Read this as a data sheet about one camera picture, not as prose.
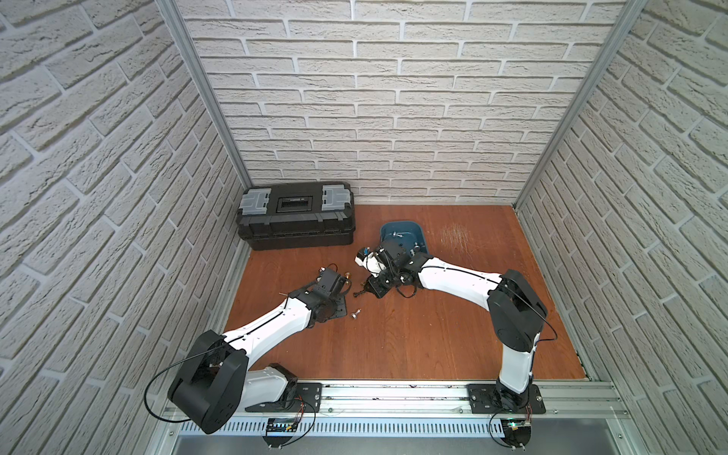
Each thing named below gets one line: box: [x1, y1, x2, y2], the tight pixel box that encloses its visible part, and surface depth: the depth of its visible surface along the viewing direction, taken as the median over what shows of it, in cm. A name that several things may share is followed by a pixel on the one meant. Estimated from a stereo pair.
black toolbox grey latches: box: [236, 182, 356, 251], surface depth 97 cm
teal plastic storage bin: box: [380, 220, 429, 255], surface depth 109 cm
